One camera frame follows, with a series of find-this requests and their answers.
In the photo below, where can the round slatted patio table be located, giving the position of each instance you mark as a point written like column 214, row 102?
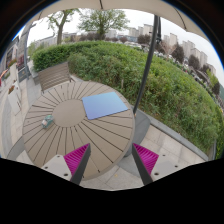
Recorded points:
column 109, row 137

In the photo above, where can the black umbrella pole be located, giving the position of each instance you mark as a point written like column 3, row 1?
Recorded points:
column 156, row 35

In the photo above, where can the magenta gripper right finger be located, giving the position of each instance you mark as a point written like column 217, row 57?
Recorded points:
column 152, row 166

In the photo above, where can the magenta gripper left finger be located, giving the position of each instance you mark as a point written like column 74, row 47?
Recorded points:
column 71, row 166

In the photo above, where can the blue mouse pad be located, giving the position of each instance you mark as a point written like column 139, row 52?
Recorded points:
column 101, row 105

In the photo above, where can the green hedge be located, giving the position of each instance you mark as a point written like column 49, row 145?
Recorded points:
column 169, row 95

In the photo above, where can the grey umbrella base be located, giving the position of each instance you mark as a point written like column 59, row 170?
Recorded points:
column 142, row 123

